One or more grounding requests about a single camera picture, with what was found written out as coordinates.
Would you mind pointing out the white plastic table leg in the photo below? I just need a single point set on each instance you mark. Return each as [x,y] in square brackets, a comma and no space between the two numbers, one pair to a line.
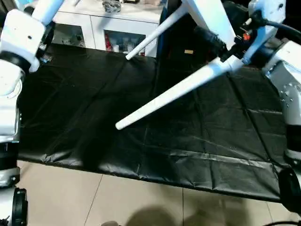
[47,9]
[155,33]
[174,92]

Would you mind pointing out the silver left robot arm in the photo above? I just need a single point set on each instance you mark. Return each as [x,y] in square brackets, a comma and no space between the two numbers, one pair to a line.
[9,103]

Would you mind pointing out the black cabinet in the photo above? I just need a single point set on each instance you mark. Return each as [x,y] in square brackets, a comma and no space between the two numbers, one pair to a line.
[188,33]

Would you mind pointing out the black mat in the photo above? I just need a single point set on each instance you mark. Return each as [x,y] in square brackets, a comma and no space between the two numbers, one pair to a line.
[141,117]

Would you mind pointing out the small brown label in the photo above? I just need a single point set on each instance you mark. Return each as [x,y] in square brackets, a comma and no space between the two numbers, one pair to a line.
[189,52]

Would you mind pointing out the grey object on cabinet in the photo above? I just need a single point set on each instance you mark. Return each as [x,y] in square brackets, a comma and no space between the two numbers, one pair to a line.
[112,5]

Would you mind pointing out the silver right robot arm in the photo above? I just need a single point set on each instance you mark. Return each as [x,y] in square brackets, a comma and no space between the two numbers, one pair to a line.
[289,94]

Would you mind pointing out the white glass-door cabinet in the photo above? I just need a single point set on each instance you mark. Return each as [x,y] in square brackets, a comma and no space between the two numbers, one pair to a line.
[117,23]

